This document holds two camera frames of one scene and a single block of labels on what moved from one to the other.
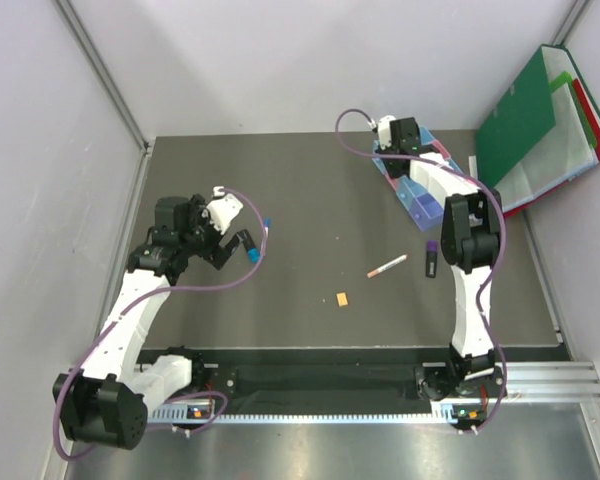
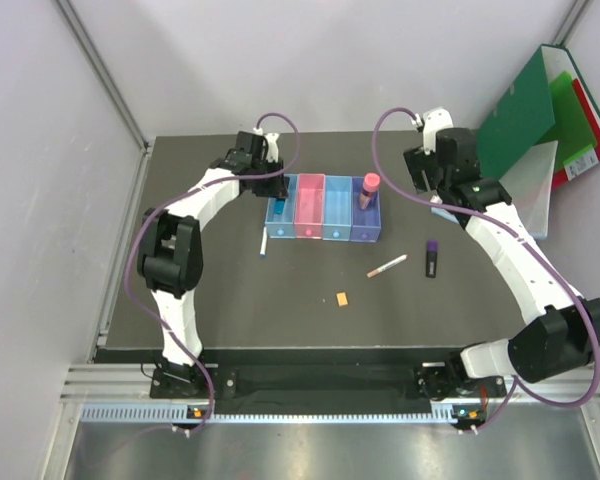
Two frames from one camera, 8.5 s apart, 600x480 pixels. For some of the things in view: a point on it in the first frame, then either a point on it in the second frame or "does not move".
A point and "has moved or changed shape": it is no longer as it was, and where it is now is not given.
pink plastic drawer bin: (434, 143) has moved or changed shape
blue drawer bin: (425, 137) has moved or changed shape
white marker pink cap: (393, 263) does not move
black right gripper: (389, 172) → (418, 162)
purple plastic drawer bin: (427, 212) → (365, 224)
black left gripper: (197, 206) → (276, 187)
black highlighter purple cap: (431, 259) does not move
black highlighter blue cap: (254, 254) → (279, 206)
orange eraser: (342, 299) does not move
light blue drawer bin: (408, 189) → (337, 207)
